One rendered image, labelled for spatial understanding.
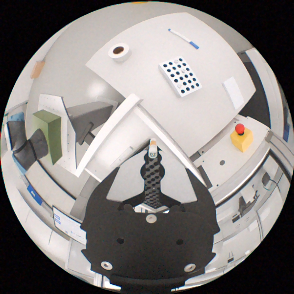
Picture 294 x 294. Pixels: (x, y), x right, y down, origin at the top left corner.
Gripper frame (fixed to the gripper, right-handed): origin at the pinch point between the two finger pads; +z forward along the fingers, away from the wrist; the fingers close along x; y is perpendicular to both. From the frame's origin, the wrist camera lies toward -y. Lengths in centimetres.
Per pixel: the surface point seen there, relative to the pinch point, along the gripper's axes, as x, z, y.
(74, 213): -77, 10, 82
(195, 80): 13.1, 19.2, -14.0
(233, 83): 32.7, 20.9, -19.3
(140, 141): -3.6, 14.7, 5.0
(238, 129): 26.1, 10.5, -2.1
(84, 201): -72, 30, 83
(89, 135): -14.1, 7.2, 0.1
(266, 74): 59, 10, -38
